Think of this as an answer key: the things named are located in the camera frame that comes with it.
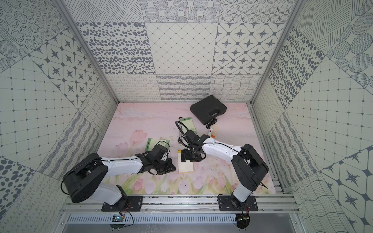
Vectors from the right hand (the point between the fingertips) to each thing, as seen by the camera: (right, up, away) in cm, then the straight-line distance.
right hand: (187, 161), depth 84 cm
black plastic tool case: (+15, +32, +27) cm, 45 cm away
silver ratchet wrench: (-3, +19, -13) cm, 24 cm away
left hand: (-4, -5, -2) cm, 7 cm away
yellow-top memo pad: (-2, -4, +1) cm, 4 cm away
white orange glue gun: (+16, +16, +17) cm, 28 cm away
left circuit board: (-35, -24, -13) cm, 44 cm away
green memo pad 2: (+1, +21, +23) cm, 31 cm away
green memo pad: (-24, +9, +12) cm, 29 cm away
